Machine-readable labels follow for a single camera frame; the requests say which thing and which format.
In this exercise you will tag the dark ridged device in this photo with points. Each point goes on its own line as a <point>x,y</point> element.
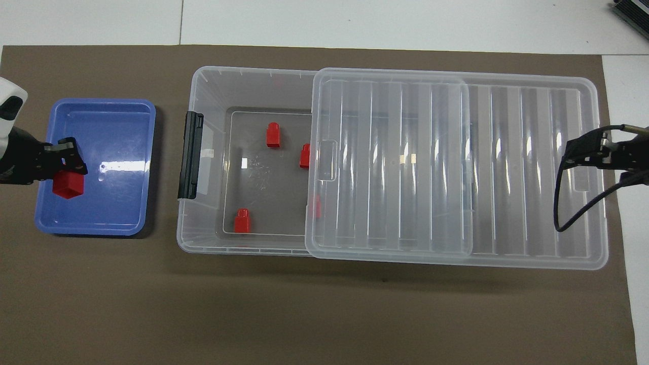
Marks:
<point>634,10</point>

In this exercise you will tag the red block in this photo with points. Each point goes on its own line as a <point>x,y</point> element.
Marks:
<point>274,135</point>
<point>242,222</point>
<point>304,155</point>
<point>68,186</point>
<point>318,207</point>

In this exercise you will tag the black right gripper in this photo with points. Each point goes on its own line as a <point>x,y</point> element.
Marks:
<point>631,152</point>

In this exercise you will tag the brown table mat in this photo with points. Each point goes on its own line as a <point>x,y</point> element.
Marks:
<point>355,314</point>

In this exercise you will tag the blue plastic tray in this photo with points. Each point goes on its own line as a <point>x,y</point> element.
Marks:
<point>116,203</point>

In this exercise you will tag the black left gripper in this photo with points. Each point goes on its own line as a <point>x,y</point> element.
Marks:
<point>20,157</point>

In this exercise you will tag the clear ribbed plastic lid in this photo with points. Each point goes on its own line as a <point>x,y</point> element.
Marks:
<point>532,177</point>

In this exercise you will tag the clear plastic storage box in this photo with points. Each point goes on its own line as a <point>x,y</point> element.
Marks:
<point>213,91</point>

